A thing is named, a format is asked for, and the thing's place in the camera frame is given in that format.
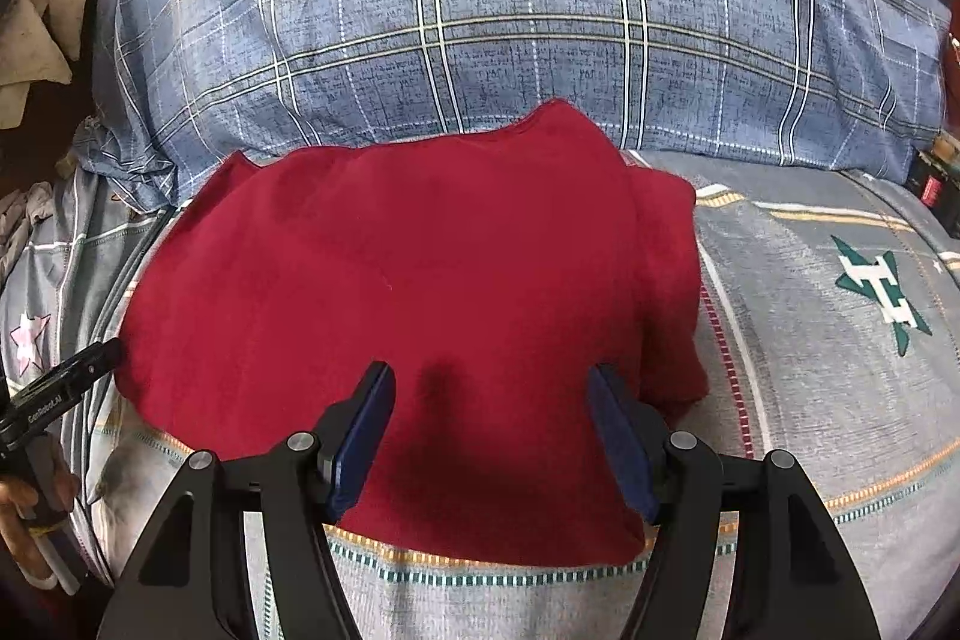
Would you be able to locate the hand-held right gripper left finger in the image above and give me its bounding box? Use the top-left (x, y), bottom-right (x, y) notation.
top-left (97, 360), bottom-right (397, 640)

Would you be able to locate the grey printed bedsheet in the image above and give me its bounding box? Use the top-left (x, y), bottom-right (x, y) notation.
top-left (0, 149), bottom-right (960, 640)

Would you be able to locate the red garment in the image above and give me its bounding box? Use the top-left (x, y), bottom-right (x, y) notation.
top-left (116, 98), bottom-right (712, 567)

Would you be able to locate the person's left hand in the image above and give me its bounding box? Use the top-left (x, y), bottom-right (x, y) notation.
top-left (0, 469), bottom-right (83, 587)

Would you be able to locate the grey cloth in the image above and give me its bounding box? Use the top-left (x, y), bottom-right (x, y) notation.
top-left (0, 181), bottom-right (62, 285)

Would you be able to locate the beige cloth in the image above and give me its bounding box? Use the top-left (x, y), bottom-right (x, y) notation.
top-left (0, 0), bottom-right (104, 131)

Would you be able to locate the black box with red label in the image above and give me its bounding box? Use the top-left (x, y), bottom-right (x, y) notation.
top-left (904, 136), bottom-right (960, 212)

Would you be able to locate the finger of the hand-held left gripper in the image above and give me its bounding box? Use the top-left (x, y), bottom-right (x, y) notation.
top-left (54, 338), bottom-right (125, 392)

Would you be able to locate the blue plaid pillow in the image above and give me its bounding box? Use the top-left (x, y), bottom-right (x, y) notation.
top-left (73, 0), bottom-right (955, 212)

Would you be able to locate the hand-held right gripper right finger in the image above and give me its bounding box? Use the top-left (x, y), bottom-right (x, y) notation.
top-left (586, 363), bottom-right (883, 640)

